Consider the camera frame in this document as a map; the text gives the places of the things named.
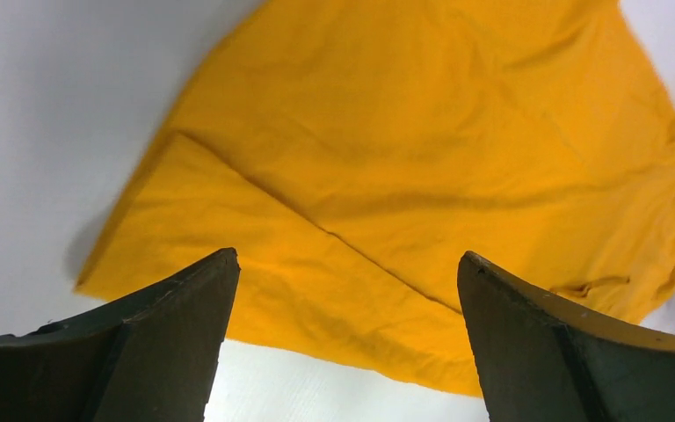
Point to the yellow t-shirt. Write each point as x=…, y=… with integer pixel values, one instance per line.
x=352, y=151

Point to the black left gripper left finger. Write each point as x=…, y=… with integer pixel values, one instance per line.
x=149, y=356

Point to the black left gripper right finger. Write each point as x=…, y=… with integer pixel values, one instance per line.
x=541, y=357

